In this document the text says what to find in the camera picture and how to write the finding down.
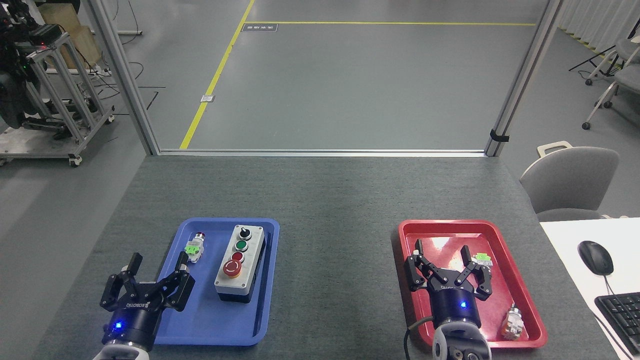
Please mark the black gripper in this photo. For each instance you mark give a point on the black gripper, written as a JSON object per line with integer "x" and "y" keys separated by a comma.
{"x": 452, "y": 305}
{"x": 137, "y": 317}

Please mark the grey control box with buttons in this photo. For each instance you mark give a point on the grey control box with buttons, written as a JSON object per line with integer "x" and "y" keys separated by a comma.
{"x": 239, "y": 280}

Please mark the cardboard box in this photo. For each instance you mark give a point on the cardboard box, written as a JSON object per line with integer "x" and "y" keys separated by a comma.
{"x": 80, "y": 37}

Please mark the red plastic tray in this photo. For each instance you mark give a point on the red plastic tray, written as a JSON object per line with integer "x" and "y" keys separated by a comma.
{"x": 510, "y": 280}

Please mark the blue plastic tray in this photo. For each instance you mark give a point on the blue plastic tray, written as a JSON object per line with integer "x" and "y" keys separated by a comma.
{"x": 210, "y": 315}

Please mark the white desk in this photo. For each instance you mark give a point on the white desk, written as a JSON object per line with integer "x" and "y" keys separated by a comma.
{"x": 565, "y": 250}

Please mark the black computer mouse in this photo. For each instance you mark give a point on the black computer mouse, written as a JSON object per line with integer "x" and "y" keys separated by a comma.
{"x": 596, "y": 257}

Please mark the grey office chair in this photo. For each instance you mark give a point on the grey office chair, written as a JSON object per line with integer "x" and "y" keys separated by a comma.
{"x": 570, "y": 180}

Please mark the black keyboard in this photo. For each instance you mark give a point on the black keyboard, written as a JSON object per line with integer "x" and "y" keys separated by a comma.
{"x": 622, "y": 320}

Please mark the silver floor outlet plate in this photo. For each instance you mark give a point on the silver floor outlet plate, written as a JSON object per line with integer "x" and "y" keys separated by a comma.
{"x": 207, "y": 98}

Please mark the aluminium cart on wheels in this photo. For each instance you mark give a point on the aluminium cart on wheels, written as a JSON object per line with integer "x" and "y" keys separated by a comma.
{"x": 60, "y": 100}

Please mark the white power strip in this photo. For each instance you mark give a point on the white power strip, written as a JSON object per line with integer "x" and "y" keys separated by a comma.
{"x": 103, "y": 71}

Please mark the black machine on cart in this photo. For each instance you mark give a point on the black machine on cart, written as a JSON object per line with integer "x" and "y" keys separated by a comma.
{"x": 12, "y": 95}

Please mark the black tripod stand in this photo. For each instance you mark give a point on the black tripod stand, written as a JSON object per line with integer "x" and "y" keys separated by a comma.
{"x": 595, "y": 59}

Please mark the grey chair with white legs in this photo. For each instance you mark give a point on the grey chair with white legs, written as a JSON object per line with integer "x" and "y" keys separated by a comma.
{"x": 627, "y": 80}
{"x": 627, "y": 50}

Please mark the white curtain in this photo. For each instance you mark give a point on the white curtain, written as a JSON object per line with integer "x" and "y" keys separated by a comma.
{"x": 605, "y": 20}

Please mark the white switch with green block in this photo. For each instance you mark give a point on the white switch with green block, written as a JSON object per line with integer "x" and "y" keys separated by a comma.
{"x": 483, "y": 259}

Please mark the red-capped switch with green block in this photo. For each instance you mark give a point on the red-capped switch with green block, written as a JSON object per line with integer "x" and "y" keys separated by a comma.
{"x": 194, "y": 248}

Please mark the silver switch with orange contacts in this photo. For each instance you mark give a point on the silver switch with orange contacts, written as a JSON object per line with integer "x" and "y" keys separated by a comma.
{"x": 513, "y": 324}

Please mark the silver frame rail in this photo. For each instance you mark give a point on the silver frame rail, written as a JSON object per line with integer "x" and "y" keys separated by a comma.
{"x": 320, "y": 152}

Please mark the silver frame post with clip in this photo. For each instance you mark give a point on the silver frame post with clip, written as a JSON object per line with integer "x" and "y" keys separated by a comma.
{"x": 522, "y": 80}

